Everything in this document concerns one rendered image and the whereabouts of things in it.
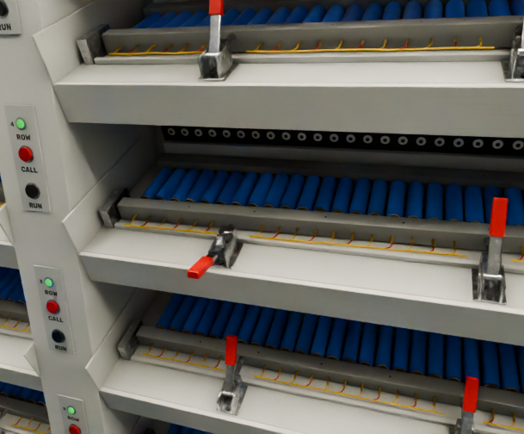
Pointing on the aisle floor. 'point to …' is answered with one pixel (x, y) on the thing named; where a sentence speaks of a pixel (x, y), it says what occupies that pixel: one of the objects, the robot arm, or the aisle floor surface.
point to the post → (113, 418)
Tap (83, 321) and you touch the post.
